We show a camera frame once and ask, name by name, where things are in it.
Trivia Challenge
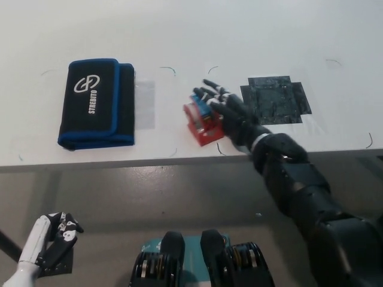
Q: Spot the black left robot body block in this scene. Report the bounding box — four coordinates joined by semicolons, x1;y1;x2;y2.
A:
130;230;186;287

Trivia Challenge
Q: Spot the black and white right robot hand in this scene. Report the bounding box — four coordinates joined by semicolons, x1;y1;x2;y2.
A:
192;78;270;155

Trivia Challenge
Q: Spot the black tape patch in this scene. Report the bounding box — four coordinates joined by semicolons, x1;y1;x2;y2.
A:
240;75;312;126

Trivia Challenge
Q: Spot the black pouch with blue trim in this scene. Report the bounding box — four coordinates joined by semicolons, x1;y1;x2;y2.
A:
57;58;136;149

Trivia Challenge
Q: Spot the black table foot plate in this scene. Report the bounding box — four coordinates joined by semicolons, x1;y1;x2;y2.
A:
38;247;74;276

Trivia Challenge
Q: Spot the clear tape patch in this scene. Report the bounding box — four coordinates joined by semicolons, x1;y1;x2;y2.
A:
134;80;156;130

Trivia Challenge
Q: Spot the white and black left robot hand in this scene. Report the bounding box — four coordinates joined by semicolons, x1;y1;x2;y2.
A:
18;211;84;270

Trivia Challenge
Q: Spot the black table leg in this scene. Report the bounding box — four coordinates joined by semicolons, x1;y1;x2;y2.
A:
0;228;23;264

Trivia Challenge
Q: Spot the red tape dispenser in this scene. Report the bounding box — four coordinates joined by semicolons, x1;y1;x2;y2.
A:
183;93;225;147

